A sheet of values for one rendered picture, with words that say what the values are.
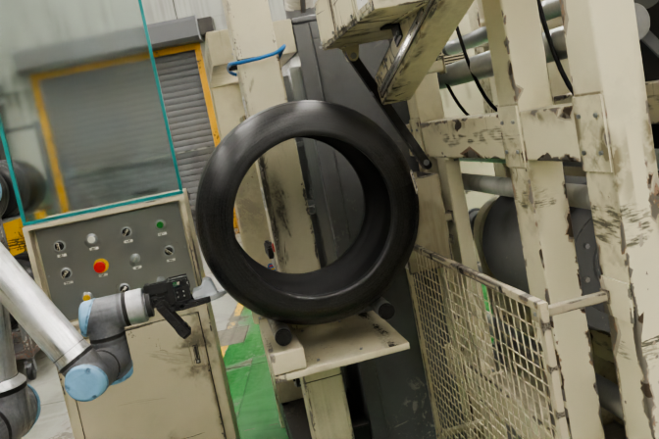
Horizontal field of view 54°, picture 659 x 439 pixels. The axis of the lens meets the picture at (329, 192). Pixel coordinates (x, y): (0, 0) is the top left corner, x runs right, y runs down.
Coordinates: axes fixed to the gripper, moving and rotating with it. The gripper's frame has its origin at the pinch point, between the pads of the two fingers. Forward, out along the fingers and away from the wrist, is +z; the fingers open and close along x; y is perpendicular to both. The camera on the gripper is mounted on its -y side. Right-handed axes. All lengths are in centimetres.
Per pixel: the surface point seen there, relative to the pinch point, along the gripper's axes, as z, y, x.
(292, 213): 25.6, 14.4, 25.2
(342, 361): 26.5, -22.0, -11.8
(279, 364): 10.3, -18.6, -11.8
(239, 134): 12.2, 41.0, -9.9
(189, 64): 14, 179, 925
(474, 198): 203, -40, 306
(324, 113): 34, 42, -12
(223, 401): -9, -53, 61
